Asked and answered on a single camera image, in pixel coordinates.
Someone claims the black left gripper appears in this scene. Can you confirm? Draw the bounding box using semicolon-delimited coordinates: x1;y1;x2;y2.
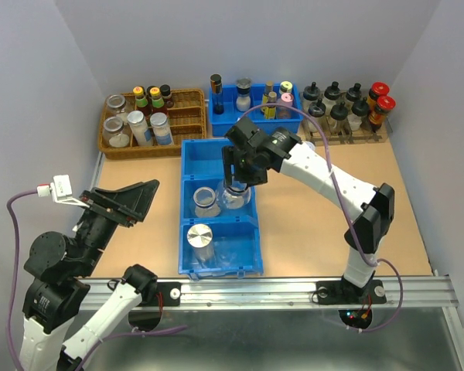
79;175;164;272

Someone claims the round open-top glass jar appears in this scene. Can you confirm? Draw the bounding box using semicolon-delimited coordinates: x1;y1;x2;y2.
192;187;221;218

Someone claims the tall silver-lid glass jar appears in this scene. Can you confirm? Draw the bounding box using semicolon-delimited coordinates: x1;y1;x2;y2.
186;223;215;267

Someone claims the red-white-lid chili jar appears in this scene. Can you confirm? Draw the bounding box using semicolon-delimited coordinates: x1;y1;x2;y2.
305;141;316;151

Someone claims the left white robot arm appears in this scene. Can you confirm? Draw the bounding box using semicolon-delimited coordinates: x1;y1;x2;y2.
19;175;159;370

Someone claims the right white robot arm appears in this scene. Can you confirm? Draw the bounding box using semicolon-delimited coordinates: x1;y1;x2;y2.
222;117;395;301

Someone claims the blue plastic tray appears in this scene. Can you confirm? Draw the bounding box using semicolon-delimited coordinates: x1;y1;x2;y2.
208;83;302;137

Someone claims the silver-top salt shaker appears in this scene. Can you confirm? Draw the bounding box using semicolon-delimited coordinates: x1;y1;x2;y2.
236;77;252;112

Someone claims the yellow-label bottle front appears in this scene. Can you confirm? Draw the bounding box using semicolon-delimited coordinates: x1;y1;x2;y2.
264;91;277;120

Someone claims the yellow-label bottle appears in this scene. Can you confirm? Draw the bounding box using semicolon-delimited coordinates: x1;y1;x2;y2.
264;91;277;120
261;80;274;116

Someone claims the tall silver-lid salt jar right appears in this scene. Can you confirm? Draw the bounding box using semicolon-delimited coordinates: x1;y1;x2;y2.
150;112;174;145

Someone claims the tall silver-lid salt jar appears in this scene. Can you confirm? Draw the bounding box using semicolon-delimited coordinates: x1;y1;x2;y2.
150;112;174;145
127;111;153;147

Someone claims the pink-lid jar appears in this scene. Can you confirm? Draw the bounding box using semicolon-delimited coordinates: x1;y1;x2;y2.
276;93;294;119

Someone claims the round glass jar in basket front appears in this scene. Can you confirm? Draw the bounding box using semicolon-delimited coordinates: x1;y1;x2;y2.
102;117;130;148

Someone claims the tall black-cap grinder bottle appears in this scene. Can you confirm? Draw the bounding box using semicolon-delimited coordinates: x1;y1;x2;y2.
210;73;224;114

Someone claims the yellow-label bottle back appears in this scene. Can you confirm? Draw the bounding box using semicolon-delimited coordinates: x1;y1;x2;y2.
261;80;274;116

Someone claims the brown wicker basket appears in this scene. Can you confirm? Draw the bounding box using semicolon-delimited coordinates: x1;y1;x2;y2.
97;89;206;160

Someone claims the tall silver-lid salt jar left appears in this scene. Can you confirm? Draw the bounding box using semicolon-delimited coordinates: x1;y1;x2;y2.
127;111;153;147

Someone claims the yellow-cap green-label sauce bottle right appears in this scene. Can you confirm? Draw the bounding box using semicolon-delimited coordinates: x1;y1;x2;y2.
148;87;168;114

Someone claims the yellow-cap green-label sauce bottle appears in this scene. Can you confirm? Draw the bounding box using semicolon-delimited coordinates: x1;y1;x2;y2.
148;87;168;114
133;86;152;117

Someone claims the green-lid jar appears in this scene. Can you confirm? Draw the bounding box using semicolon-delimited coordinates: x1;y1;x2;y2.
279;80;293;95

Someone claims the dark-cap brown sauce bottle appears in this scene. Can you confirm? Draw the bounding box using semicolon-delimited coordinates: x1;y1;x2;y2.
159;84;174;108

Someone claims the blue three-compartment plastic bin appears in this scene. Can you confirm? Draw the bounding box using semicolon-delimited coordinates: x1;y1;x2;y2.
178;138;264;280

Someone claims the black-cap dispenser bottle front left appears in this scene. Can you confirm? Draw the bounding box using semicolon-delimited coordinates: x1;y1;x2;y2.
308;98;326;131

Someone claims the black-cap dispenser bottle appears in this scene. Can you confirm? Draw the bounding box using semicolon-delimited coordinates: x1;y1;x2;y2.
345;83;362;106
308;98;326;131
323;81;341;107
302;82;320;111
327;101;349;134
347;98;370;131

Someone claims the yellow-cap green-label sauce bottle left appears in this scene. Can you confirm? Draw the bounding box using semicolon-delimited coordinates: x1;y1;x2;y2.
133;86;152;117

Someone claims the round glass jar in basket back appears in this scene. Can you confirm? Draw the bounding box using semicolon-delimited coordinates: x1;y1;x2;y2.
105;94;133;124

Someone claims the black-cap dispenser bottle back left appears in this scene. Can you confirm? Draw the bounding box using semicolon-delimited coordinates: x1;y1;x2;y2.
302;82;320;111

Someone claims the black-cap dispenser bottle front middle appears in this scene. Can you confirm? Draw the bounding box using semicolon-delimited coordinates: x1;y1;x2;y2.
327;101;349;134

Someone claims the black-cap dispenser bottle back middle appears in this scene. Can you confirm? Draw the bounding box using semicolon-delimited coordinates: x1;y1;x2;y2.
323;81;341;107

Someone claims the clear acrylic bottle rack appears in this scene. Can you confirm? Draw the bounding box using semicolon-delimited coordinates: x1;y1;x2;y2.
299;90;392;145

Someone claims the black-cap dispenser bottle front right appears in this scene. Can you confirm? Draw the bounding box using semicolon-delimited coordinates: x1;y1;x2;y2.
347;98;370;131

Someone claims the black-cap dispenser bottle back right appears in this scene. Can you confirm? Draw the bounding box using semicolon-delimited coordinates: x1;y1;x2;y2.
345;83;362;106

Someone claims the red-lid sauce jar back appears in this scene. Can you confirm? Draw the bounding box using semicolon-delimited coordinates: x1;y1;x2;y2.
367;81;390;110

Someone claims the red-lid sauce jar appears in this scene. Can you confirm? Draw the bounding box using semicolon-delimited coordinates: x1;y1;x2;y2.
367;81;390;110
368;96;396;131

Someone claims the red-lid sauce jar front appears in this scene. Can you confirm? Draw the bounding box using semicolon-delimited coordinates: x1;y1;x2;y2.
368;96;396;131

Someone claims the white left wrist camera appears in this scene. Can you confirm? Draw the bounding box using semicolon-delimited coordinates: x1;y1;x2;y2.
36;175;88;208

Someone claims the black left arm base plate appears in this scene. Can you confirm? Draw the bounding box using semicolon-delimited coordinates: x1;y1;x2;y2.
138;281;182;308

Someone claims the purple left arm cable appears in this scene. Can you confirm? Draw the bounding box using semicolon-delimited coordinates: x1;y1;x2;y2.
5;189;42;370

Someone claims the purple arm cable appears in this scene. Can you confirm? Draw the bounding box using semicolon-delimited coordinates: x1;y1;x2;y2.
5;189;42;370
235;102;404;334

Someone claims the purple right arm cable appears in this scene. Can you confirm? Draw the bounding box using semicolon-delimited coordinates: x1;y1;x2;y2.
235;102;404;334

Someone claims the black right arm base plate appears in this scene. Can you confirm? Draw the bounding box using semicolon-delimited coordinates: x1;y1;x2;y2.
316;278;387;305

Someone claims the aluminium table edge rail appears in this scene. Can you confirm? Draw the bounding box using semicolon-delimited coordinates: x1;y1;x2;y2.
71;274;459;310

